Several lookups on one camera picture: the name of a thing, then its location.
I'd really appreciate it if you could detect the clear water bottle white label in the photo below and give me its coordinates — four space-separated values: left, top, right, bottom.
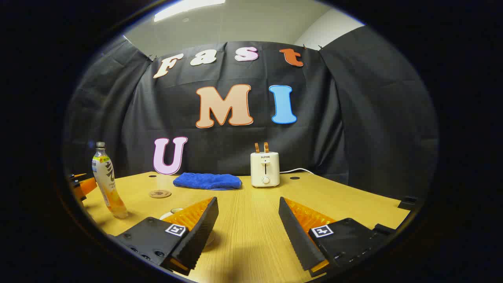
92 141 129 219

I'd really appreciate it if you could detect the cream toaster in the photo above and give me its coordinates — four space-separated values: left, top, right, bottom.
250 152 281 188

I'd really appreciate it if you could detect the black table clamp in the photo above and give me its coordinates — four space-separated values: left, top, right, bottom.
398 196 419 211

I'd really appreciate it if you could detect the black backdrop cloth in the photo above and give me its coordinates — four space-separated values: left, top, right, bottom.
63 26 439 197

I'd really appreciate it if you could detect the blue towel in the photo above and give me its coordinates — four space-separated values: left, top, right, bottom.
173 172 242 191

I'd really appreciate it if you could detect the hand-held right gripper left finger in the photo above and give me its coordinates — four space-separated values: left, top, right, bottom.
108 197 219 276

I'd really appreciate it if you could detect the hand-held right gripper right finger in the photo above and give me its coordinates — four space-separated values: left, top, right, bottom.
278 197 374 277

